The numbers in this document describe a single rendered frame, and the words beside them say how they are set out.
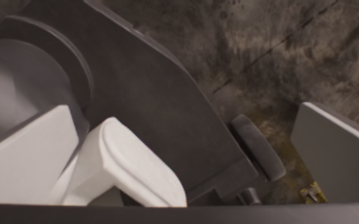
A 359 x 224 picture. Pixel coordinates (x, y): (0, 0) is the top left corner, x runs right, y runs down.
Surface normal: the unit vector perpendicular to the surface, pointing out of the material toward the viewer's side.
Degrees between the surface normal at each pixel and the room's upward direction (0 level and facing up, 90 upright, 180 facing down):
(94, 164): 58
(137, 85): 0
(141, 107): 0
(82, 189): 0
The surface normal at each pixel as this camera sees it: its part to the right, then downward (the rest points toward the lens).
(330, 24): 0.18, 0.45
